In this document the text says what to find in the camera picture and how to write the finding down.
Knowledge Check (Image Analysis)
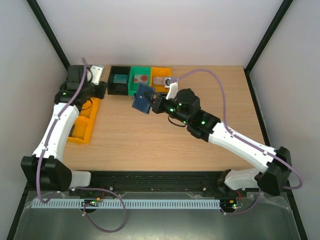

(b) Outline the blue card holder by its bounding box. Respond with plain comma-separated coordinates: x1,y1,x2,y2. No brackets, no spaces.
131,83,155,114

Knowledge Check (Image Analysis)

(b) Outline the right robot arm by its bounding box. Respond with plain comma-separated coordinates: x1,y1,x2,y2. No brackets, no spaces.
138,88,292,196

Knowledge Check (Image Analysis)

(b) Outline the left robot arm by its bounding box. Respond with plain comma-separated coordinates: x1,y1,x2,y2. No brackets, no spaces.
20,64,107,192

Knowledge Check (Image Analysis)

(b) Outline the red-dotted card stack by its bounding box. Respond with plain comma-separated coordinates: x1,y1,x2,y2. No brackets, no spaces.
132,74,149,84

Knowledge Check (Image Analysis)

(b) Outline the grey-pink card stack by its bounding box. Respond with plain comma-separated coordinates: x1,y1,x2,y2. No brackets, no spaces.
152,76,166,86

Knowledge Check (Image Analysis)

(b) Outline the teal card stack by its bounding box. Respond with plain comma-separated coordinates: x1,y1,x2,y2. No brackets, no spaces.
112,74,128,84

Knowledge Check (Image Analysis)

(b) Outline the green storage bin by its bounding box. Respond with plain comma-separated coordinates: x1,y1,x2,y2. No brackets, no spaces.
128,66,151,96

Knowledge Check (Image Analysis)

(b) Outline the black storage bin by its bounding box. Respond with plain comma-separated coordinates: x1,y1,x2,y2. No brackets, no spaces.
107,65,131,96

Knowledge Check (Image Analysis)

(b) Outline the small orange storage bin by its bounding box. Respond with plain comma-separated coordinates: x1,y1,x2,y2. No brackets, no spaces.
149,67,172,94

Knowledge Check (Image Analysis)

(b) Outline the orange three-compartment bin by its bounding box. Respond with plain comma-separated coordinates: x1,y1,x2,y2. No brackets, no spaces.
67,97,100,145

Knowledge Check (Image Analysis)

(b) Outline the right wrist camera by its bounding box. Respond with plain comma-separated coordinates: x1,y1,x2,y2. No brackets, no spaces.
164,76,179,100

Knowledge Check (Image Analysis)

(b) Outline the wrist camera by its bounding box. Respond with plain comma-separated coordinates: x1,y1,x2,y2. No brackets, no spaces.
164,76,179,100
89,65,104,86

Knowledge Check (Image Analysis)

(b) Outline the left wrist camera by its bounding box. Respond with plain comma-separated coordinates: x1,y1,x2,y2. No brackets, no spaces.
89,65,104,86

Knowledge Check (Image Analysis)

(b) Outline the left black frame post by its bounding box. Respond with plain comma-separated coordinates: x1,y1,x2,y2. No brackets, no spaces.
26,0,70,70

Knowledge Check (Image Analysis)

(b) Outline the black frame post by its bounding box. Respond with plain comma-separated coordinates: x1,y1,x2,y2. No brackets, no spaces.
243,0,295,73
26,0,70,70

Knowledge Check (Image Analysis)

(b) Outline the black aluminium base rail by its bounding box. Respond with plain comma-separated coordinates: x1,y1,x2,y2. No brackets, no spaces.
24,170,291,198

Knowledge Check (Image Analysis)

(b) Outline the white slotted cable duct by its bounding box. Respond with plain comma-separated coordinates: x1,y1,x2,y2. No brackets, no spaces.
31,198,221,210

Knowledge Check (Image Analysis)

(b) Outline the right black frame post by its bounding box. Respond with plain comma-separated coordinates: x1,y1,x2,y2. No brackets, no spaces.
243,0,295,73

